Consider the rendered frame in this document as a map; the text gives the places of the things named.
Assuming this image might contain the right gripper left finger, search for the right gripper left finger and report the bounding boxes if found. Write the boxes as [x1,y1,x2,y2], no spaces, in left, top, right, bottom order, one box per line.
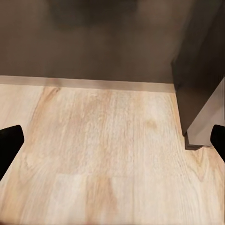
[0,125,24,181]

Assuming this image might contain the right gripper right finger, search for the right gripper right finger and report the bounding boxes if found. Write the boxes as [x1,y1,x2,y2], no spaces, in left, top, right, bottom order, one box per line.
[210,125,225,161]

